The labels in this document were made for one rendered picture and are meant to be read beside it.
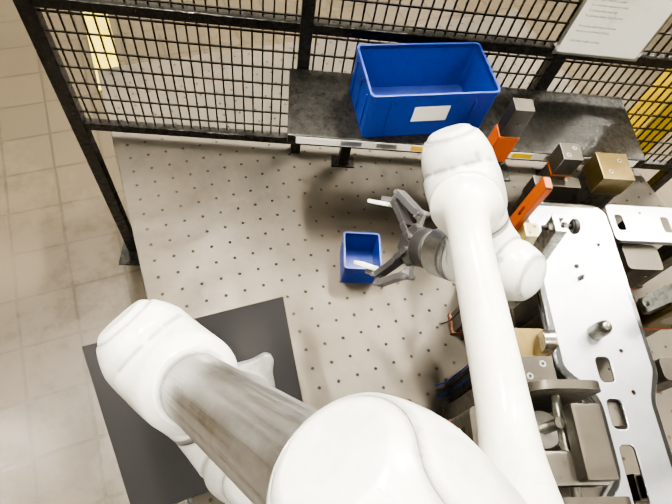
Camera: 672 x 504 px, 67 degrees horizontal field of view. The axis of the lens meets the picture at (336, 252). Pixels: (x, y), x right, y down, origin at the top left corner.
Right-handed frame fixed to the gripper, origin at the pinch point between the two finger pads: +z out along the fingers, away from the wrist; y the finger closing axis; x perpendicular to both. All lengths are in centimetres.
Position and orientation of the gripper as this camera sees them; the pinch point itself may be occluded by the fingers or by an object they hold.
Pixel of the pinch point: (368, 233)
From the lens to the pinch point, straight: 110.5
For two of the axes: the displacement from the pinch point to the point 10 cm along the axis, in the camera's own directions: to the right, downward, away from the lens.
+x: -8.0, -1.3, -5.8
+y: 2.2, -9.7, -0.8
